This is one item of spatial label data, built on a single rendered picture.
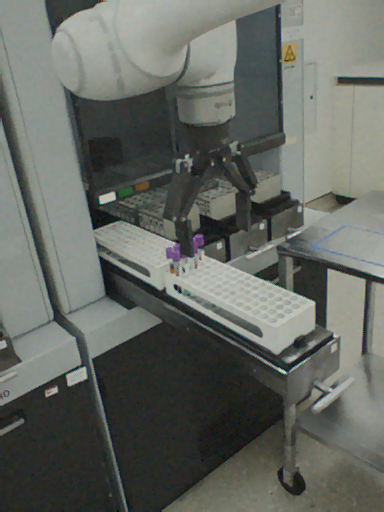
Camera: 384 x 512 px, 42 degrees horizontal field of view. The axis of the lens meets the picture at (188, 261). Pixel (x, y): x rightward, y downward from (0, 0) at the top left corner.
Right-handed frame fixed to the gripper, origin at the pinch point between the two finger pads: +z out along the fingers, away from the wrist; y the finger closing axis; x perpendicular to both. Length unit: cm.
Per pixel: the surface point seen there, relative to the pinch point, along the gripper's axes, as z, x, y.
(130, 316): 23.8, 23.1, -7.5
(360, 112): 33, 121, 230
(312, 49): -6, 142, 209
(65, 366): 27.8, 23.1, -24.7
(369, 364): 68, 4, 62
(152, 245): 9.4, 23.4, 1.2
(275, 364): 14.6, -18.8, -5.9
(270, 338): 11.0, -17.0, -5.0
